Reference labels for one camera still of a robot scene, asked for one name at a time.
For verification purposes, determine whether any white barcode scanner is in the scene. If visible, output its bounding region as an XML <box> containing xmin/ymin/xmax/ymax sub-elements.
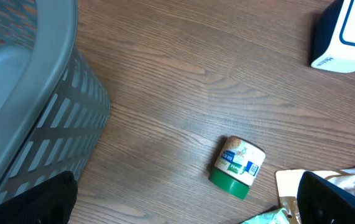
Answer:
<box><xmin>311</xmin><ymin>0</ymin><xmax>355</xmax><ymax>73</ymax></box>

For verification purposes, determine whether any green lid white jar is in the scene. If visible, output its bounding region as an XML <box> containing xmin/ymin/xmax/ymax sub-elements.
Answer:
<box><xmin>208</xmin><ymin>136</ymin><xmax>265</xmax><ymax>200</ymax></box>

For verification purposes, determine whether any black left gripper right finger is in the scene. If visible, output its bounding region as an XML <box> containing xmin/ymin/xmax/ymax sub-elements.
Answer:
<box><xmin>297</xmin><ymin>171</ymin><xmax>355</xmax><ymax>224</ymax></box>

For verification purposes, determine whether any teal snack packet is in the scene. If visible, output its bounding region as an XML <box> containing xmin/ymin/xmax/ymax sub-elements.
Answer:
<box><xmin>240</xmin><ymin>208</ymin><xmax>289</xmax><ymax>224</ymax></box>

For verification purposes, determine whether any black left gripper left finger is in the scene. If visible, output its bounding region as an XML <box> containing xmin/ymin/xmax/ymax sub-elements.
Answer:
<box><xmin>0</xmin><ymin>171</ymin><xmax>78</xmax><ymax>224</ymax></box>

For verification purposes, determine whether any beige brown bag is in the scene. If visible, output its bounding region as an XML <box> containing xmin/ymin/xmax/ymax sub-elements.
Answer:
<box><xmin>275</xmin><ymin>167</ymin><xmax>355</xmax><ymax>223</ymax></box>

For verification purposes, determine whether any grey plastic mesh basket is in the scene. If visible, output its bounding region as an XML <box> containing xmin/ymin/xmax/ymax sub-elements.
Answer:
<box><xmin>0</xmin><ymin>0</ymin><xmax>111</xmax><ymax>204</ymax></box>

